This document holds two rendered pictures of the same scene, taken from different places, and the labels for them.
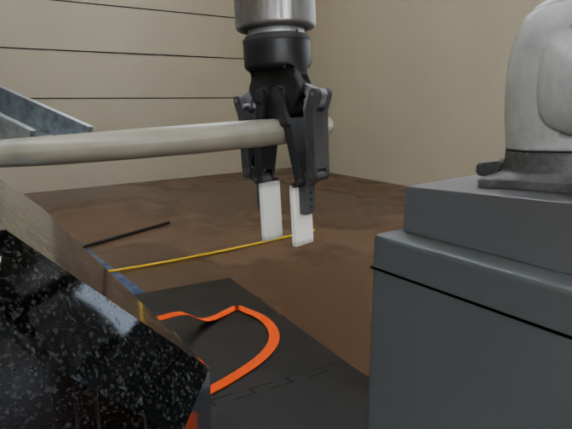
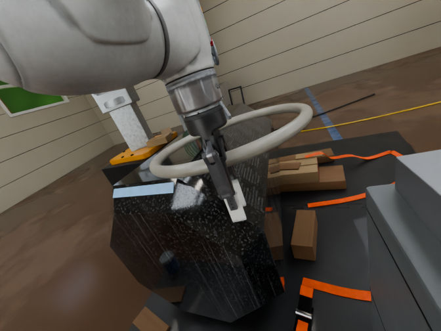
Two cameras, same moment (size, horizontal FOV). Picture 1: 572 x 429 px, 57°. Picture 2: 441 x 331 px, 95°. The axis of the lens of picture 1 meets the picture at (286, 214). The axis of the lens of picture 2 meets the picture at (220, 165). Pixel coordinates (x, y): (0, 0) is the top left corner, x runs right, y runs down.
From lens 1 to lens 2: 54 cm
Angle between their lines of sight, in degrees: 58
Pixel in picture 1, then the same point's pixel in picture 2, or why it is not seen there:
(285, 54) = (193, 130)
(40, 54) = (315, 17)
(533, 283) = not seen: outside the picture
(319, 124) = (214, 171)
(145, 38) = not seen: outside the picture
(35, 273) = (186, 192)
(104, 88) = (348, 22)
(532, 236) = not seen: outside the picture
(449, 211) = (420, 195)
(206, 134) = (174, 172)
